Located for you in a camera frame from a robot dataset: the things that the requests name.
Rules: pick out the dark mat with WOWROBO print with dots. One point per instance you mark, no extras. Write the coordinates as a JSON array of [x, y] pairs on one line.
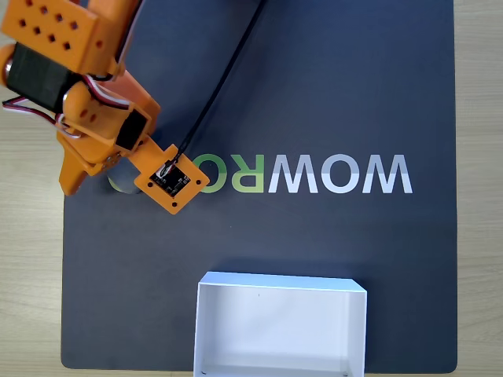
[[314, 98]]

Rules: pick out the white open cardboard box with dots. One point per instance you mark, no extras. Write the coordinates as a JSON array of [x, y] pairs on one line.
[[275, 326]]

